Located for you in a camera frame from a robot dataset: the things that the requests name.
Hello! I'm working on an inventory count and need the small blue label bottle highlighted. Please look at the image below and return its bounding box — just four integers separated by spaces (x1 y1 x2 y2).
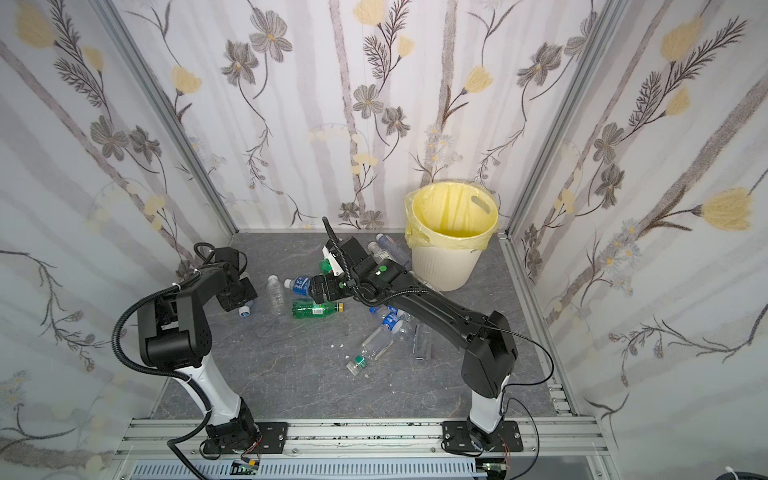
238 303 252 318

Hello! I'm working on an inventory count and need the clear plain bottle white cap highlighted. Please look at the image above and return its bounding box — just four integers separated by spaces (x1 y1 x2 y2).
267 275 285 317

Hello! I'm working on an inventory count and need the clear bottle green cap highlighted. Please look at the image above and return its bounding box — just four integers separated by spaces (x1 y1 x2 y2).
346 325 394 376

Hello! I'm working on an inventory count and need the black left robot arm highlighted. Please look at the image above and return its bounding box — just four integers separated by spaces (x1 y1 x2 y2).
111 242 261 454

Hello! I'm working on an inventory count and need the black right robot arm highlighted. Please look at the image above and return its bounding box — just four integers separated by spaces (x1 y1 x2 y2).
310 232 518 456

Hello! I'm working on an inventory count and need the white bin with yellow bag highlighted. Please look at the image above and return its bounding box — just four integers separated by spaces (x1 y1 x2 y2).
404 181 499 292

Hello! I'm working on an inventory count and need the dark green bottle yellow cap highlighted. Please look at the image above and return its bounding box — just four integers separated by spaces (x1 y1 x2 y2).
319 258 333 273

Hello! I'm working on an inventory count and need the clear bottle blue tint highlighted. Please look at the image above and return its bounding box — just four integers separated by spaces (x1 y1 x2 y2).
376 233 412 271

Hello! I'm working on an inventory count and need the blue label bottle white cap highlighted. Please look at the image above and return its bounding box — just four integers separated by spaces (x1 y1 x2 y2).
283 276 312 297

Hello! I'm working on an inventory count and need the green Sprite bottle lying flat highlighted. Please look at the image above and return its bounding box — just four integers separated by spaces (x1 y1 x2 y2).
291 300 345 319

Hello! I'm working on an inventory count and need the Pepsi label bottle lower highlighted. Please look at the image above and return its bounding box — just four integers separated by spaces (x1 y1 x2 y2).
381 312 414 337

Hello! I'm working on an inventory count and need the clear bottle blue cap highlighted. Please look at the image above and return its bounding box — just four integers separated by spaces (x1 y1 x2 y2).
413 323 432 361

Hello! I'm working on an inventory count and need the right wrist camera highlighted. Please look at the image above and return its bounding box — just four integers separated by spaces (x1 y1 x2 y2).
322 246 344 276

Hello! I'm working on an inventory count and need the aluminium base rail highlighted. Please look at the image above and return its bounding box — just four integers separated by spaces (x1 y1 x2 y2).
114 416 620 479

